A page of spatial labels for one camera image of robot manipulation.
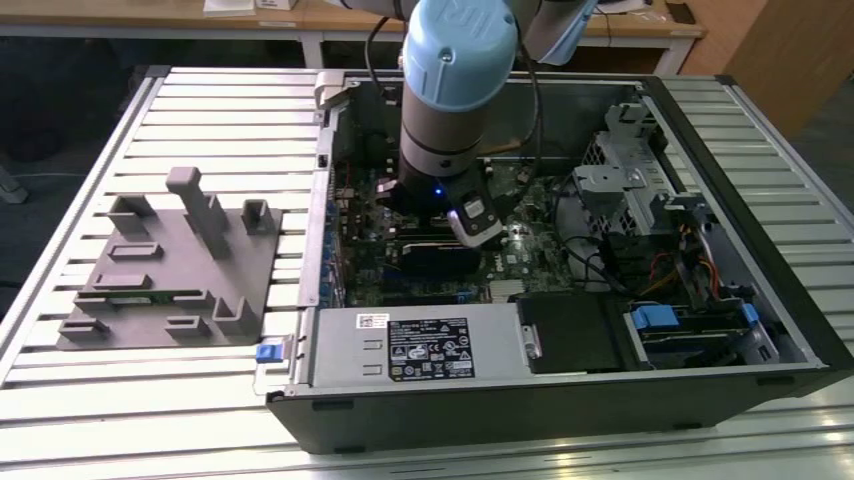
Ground green motherboard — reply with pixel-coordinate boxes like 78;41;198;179
330;159;582;309

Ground hard disk in blue carrier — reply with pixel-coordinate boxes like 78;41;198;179
624;302;753;371

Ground wooden cabinet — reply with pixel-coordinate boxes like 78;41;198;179
684;0;854;139

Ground silver finned heatsink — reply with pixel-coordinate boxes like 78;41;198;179
490;279;527;302

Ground silver power supply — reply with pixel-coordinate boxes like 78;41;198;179
307;302;535;390

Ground yellow wire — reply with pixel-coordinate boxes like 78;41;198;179
641;264;682;297

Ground green RAM stick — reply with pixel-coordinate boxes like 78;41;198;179
106;291;178;306

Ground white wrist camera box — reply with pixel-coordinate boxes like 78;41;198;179
446;192;506;250

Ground grey parts rack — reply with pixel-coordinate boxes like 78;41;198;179
52;166;287;352

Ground grey case handle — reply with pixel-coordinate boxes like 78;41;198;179
313;71;350;109

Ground wooden desk white legs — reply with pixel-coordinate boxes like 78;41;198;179
0;0;709;71

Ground grey chair foot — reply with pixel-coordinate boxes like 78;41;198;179
0;152;30;205

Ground white flat box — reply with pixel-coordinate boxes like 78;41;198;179
203;0;255;16

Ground silver metal drive cage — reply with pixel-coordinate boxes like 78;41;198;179
571;97;680;239

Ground black open PC case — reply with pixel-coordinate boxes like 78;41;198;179
266;69;854;456

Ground thick black wire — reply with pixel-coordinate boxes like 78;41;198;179
563;237;630;296

